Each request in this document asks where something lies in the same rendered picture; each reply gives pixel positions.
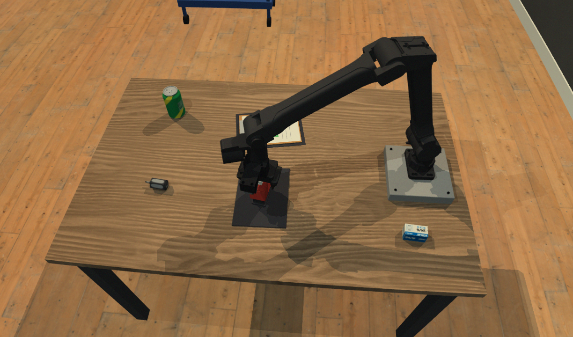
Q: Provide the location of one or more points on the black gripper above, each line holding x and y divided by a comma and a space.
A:
273, 174

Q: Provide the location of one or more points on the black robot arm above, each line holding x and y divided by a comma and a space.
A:
396, 56

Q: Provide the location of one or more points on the white and blue box of staples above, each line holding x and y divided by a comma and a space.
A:
415, 233

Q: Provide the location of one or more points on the green drink can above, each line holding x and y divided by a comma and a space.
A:
173, 101

